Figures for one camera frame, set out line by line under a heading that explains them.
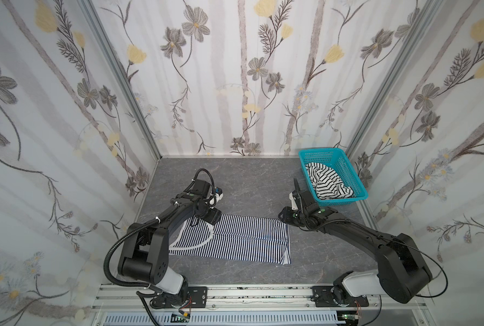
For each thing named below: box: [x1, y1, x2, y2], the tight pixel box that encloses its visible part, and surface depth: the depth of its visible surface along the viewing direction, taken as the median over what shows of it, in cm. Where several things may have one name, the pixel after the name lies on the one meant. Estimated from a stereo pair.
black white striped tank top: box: [304, 163, 355, 200], surface depth 106 cm
